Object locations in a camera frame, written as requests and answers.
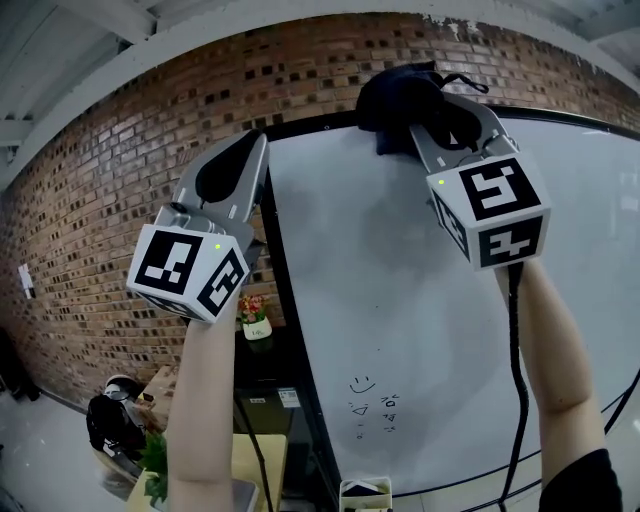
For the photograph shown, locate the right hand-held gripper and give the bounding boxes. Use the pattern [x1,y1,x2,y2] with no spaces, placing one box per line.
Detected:
[409,93,552,271]

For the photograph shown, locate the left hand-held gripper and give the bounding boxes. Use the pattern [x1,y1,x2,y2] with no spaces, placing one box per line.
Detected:
[125,131,270,324]

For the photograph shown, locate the dark blue cloth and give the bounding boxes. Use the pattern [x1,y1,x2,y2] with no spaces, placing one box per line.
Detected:
[354,60,490,157]

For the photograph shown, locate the large whiteboard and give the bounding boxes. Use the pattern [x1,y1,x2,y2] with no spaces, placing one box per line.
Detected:
[259,102,640,501]

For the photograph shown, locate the person's right forearm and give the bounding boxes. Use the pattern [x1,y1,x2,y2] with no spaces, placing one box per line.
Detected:
[493,258,607,482]

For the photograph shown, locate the person's left forearm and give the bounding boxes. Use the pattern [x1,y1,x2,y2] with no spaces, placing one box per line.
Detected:
[164,299,240,512]

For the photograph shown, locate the black metal folding stand legs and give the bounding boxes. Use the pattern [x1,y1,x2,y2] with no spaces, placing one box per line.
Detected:
[599,368,640,437]

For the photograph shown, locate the white flower pot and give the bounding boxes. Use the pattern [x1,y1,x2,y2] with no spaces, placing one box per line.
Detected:
[237,293,274,342]

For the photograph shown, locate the cardboard box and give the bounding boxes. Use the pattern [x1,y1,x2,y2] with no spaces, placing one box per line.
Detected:
[133,363,180,434]

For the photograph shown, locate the white helmet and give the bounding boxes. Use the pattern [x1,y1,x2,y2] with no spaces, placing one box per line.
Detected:
[103,374,145,402]

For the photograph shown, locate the black cabinet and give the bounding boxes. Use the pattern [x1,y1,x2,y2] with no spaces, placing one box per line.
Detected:
[232,319,331,512]

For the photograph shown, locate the black backpack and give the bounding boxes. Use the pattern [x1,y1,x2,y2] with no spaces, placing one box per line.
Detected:
[84,394,147,454]

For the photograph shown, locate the light wooden table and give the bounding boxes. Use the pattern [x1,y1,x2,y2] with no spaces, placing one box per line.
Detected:
[127,432,290,512]

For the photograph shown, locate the green leafy plant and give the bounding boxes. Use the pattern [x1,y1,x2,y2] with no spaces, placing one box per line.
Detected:
[135,430,170,507]

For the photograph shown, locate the silver tray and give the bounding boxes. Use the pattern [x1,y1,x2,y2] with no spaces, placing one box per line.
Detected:
[230,478,261,512]

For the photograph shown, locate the black eraser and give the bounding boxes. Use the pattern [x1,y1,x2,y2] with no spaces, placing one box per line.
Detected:
[343,480,390,499]

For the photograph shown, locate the white marker box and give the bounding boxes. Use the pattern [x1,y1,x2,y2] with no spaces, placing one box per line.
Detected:
[338,475,394,512]

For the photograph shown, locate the person's black star-print shirt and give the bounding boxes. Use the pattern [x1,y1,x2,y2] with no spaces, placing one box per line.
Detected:
[537,447,625,512]

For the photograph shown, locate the white wall paper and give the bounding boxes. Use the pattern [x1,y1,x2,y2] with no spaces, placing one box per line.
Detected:
[17,263,37,301]

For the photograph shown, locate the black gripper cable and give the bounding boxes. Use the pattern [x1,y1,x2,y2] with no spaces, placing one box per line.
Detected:
[233,394,277,512]
[498,262,532,512]

